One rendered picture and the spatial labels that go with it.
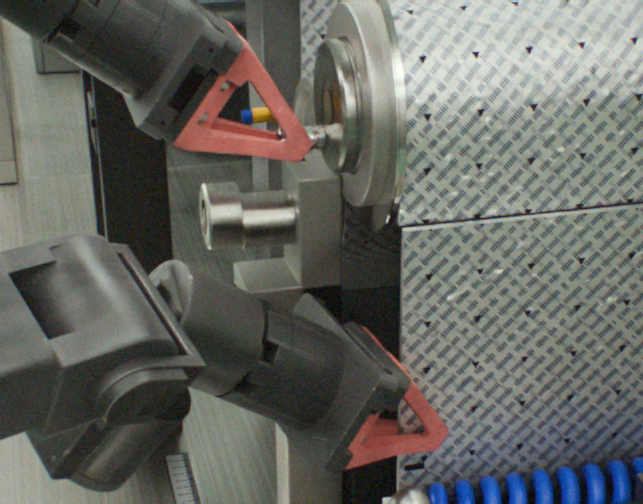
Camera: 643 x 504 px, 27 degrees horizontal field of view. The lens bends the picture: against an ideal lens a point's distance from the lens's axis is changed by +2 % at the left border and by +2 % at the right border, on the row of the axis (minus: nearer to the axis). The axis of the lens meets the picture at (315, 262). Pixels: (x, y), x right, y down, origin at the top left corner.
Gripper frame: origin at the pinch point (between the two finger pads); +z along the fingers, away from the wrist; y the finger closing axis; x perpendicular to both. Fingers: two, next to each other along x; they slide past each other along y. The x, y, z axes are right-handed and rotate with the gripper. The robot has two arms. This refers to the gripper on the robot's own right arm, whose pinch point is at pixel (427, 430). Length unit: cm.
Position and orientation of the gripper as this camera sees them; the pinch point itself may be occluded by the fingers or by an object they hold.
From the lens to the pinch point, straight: 78.4
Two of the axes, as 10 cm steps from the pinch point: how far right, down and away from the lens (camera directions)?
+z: 7.5, 3.7, 5.5
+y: 4.0, 4.1, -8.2
